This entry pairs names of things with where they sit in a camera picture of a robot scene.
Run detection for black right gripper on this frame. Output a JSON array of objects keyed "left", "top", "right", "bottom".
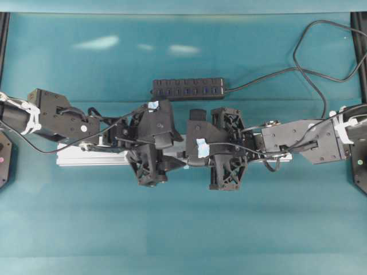
[{"left": 189, "top": 108, "right": 258, "bottom": 191}]

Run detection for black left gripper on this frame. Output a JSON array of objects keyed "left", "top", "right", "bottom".
[{"left": 113, "top": 110, "right": 186, "bottom": 187}]

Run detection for black USB cable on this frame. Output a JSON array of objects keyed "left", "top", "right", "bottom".
[{"left": 228, "top": 19, "right": 364, "bottom": 121}]

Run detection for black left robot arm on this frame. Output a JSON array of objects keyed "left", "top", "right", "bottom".
[{"left": 1, "top": 89, "right": 185, "bottom": 187}]

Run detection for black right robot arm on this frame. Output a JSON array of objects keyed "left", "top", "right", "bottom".
[{"left": 186, "top": 104, "right": 366, "bottom": 192}]

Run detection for black USB hub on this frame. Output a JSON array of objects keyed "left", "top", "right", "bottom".
[{"left": 151, "top": 77, "right": 225, "bottom": 101}]

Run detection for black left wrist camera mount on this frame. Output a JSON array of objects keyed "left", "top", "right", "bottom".
[{"left": 137, "top": 100, "right": 184, "bottom": 150}]

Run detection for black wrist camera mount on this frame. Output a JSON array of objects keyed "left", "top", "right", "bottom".
[
  {"left": 186, "top": 120, "right": 239, "bottom": 167},
  {"left": 137, "top": 100, "right": 184, "bottom": 150}
]

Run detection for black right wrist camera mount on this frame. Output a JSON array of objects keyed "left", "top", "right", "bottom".
[{"left": 186, "top": 120, "right": 239, "bottom": 167}]

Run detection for aluminium extrusion rail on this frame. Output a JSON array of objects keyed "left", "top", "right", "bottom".
[{"left": 56, "top": 134, "right": 293, "bottom": 167}]

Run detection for thin black camera cable left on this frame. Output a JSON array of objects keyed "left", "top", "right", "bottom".
[{"left": 0, "top": 108, "right": 150, "bottom": 155}]

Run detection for thin black camera cable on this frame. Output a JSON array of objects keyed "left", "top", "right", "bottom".
[
  {"left": 240, "top": 119, "right": 356, "bottom": 174},
  {"left": 0, "top": 108, "right": 150, "bottom": 155}
]

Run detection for thin black camera cable right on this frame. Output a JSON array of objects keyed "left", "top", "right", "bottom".
[{"left": 240, "top": 119, "right": 356, "bottom": 174}]

